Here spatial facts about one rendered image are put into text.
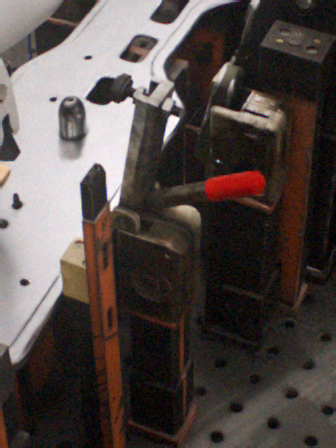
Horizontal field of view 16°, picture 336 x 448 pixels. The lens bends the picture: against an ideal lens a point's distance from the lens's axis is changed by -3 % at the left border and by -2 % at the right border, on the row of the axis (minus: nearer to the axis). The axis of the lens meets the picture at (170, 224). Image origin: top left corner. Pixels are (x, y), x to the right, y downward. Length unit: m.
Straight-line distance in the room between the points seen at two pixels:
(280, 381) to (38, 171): 0.41
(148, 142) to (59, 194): 0.22
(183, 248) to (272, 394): 0.36
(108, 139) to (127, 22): 0.22
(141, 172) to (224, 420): 0.44
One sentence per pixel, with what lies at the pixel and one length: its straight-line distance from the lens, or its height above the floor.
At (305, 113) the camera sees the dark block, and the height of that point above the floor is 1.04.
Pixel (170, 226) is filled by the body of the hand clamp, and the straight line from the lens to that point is 1.16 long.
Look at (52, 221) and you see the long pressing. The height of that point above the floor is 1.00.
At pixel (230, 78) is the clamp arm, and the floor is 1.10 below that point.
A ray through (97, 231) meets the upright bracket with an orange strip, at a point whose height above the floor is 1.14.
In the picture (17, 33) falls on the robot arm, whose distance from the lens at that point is 1.01.
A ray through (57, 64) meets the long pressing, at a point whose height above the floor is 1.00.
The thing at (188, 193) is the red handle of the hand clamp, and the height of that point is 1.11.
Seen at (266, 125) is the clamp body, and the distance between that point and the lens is 1.25.
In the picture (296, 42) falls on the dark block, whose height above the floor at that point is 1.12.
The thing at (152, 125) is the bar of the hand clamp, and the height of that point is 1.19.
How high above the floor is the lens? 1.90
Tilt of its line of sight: 47 degrees down
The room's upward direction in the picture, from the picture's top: straight up
